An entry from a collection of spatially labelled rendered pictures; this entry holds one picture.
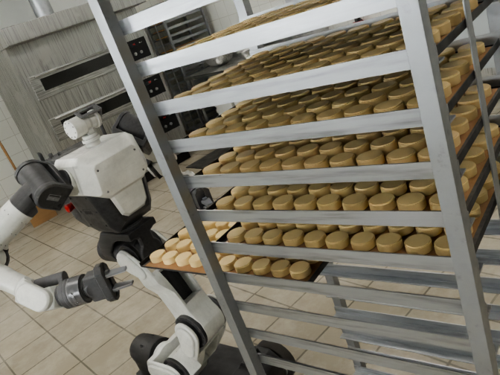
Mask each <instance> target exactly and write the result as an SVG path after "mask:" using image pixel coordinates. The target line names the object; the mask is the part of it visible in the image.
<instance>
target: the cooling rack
mask: <svg viewBox="0 0 500 375"><path fill-rule="evenodd" d="M163 2H165V1H163ZM163 2H161V3H163ZM161 3H158V4H161ZM158 4H155V5H153V6H151V7H154V6H156V5H158ZM151 7H148V8H147V9H149V8H151ZM147 9H144V10H147ZM144 10H142V11H144ZM140 12H141V11H140ZM162 23H163V26H164V29H165V31H166V33H167V36H168V39H169V41H170V44H171V46H172V49H173V51H176V48H175V45H174V43H173V40H172V38H171V35H170V32H169V30H168V28H167V24H166V22H165V21H163V22H162ZM154 25H155V28H156V31H157V34H158V37H159V39H160V41H161V44H162V46H163V49H164V52H165V54H167V52H166V51H165V48H164V45H163V43H162V40H161V37H160V35H159V33H158V30H157V27H156V24H154ZM146 29H147V28H146ZM147 33H148V34H149V37H150V40H151V42H152V44H153V47H154V49H155V47H156V44H155V43H153V40H154V39H153V36H150V34H151V32H150V29H149V30H147ZM155 52H156V55H157V57H158V54H159V52H158V49H157V50H156V49H155ZM180 69H181V72H182V75H183V78H184V79H185V77H186V74H185V71H184V69H183V67H182V66H180ZM172 71H173V69H172ZM166 73H167V72H166V71H164V75H165V77H166V79H167V82H168V80H169V77H168V75H167V76H166ZM173 74H174V77H175V78H176V75H175V73H174V71H173ZM176 82H177V84H178V87H179V90H180V92H181V93H182V90H181V89H180V86H179V83H178V80H177V79H176ZM185 82H186V85H187V88H188V91H189V90H191V87H190V84H189V82H188V80H185ZM168 85H169V87H170V86H171V85H172V84H171V82H168ZM170 90H171V92H172V94H173V92H174V90H173V88H171V87H170ZM175 96H176V94H173V97H175ZM196 111H197V114H198V116H199V119H200V121H201V122H200V123H198V124H196V125H195V124H194V122H193V119H192V117H191V114H190V111H188V112H189V115H190V118H191V120H192V122H193V126H192V127H190V128H189V127H188V125H187V124H185V122H186V120H185V118H183V117H182V120H183V122H184V124H185V127H186V130H187V131H192V132H193V131H195V130H197V129H198V128H200V127H201V126H203V125H205V122H204V121H203V119H202V115H201V113H200V111H199V109H197V110H196ZM180 115H181V116H184V115H183V112H180ZM201 123H202V124H201Z"/></svg>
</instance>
